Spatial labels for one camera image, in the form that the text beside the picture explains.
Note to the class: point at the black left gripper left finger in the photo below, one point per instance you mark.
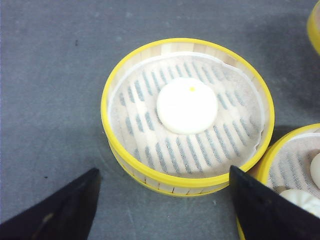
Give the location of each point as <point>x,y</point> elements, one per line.
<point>67,214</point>

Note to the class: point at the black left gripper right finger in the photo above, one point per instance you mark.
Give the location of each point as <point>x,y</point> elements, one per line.
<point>265,215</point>

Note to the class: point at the bamboo steamer basket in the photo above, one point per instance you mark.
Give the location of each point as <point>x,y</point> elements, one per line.
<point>265,162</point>

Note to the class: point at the white bun front left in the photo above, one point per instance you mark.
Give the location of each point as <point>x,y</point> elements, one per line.
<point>303,199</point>

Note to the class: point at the white cloth liner front basket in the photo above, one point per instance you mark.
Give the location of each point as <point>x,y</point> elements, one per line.
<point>290,168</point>

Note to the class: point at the white bun front right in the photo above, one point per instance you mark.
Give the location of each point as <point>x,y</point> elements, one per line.
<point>315,170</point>

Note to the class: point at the white cloth steamer liner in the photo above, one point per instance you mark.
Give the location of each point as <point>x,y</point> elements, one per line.
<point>232,139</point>

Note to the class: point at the large white bun left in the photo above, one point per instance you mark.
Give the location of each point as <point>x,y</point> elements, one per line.
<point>187,106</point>

